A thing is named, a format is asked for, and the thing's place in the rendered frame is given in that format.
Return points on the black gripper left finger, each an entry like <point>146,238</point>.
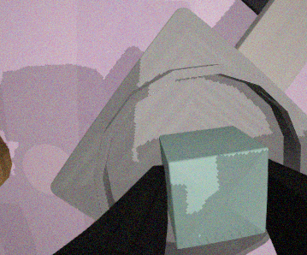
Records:
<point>136,224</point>

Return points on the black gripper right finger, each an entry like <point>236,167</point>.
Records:
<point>286,221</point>

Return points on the small grey balance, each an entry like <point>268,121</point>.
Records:
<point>191,79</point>

